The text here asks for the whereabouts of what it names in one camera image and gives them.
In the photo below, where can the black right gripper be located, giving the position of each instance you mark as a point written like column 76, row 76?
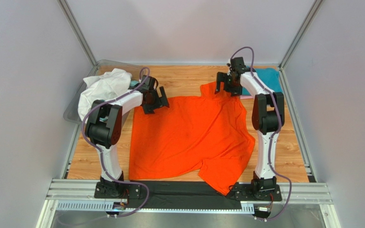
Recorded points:
column 225, row 79

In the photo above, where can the orange t-shirt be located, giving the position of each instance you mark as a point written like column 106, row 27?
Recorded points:
column 207, row 133

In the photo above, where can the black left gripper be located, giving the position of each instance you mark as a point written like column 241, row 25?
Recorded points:
column 161, row 101

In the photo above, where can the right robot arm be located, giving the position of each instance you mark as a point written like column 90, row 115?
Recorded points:
column 268, row 117

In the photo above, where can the folded blue t-shirt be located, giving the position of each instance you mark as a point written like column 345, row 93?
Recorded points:
column 269, row 80

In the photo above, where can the aluminium frame rail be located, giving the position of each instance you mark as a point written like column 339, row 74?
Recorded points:
column 82, row 190

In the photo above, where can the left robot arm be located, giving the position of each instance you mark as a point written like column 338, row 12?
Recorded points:
column 103, row 124

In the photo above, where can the white t-shirt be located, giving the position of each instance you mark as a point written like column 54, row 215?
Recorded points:
column 107, row 86

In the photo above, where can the teal green t-shirt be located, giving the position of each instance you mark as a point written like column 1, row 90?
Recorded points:
column 133, row 84

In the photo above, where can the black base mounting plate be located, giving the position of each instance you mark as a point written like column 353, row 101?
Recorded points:
column 180, row 195

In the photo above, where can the folded pink t-shirt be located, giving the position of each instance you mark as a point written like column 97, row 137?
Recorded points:
column 243, row 97

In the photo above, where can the clear plastic bin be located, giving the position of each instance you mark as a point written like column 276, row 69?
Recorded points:
column 102, row 66

